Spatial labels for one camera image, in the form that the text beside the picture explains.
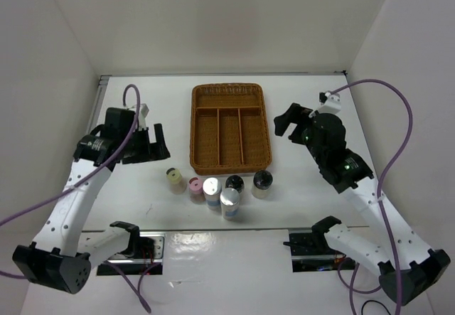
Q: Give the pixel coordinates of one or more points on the brown wicker divided tray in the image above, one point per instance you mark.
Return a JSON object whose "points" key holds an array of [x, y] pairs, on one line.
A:
{"points": [[229, 129]]}

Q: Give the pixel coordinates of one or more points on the yellow-lid spice bottle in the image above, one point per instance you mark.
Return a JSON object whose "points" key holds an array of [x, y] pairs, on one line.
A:
{"points": [[176, 182]]}

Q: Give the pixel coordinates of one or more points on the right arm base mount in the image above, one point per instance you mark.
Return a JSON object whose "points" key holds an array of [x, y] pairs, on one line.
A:
{"points": [[309, 254]]}

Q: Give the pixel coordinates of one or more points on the black-lid dark spice bottle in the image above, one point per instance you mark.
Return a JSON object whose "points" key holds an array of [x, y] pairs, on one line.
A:
{"points": [[236, 182]]}

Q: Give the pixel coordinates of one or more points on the silver-lid blue-label bottle front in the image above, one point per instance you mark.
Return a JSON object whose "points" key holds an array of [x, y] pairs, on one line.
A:
{"points": [[229, 202]]}

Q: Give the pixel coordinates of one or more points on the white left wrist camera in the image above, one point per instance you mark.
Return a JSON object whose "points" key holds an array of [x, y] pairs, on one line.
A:
{"points": [[143, 112]]}

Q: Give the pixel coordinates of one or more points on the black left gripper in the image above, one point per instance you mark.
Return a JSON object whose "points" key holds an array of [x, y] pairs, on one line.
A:
{"points": [[153, 151]]}

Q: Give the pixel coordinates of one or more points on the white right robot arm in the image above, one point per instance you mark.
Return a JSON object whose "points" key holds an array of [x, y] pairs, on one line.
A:
{"points": [[404, 264]]}

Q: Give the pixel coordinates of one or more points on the silver-lid blue-label bottle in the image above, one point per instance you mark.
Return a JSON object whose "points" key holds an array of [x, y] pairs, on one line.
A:
{"points": [[229, 202], [212, 188]]}

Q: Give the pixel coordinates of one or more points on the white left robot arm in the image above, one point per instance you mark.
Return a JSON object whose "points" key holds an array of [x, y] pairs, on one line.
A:
{"points": [[55, 258]]}

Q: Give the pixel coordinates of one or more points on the pink-lid spice bottle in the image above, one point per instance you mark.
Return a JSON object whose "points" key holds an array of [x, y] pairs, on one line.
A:
{"points": [[195, 186]]}

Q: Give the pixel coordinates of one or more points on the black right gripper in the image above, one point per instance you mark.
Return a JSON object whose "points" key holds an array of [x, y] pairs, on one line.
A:
{"points": [[282, 121]]}

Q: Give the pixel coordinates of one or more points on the black-lid white salt bottle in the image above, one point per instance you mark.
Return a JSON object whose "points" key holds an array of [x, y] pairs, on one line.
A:
{"points": [[261, 184]]}

